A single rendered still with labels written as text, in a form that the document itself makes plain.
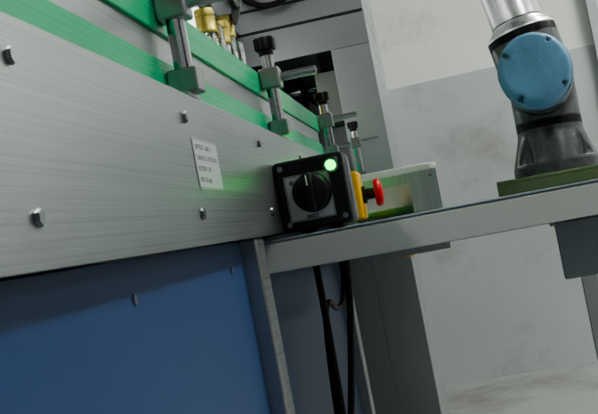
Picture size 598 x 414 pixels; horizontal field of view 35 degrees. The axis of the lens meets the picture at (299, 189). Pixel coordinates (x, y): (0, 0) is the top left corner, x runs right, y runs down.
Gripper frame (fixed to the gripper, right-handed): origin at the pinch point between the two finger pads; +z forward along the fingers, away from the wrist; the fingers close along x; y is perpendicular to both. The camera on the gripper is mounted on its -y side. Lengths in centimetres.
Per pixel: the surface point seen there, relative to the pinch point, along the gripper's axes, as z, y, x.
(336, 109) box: 9, -98, 11
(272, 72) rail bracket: 22, 58, 15
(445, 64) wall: -18, -241, 51
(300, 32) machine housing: -13, -88, 6
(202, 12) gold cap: 2.4, 19.1, -0.2
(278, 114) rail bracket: 27, 57, 14
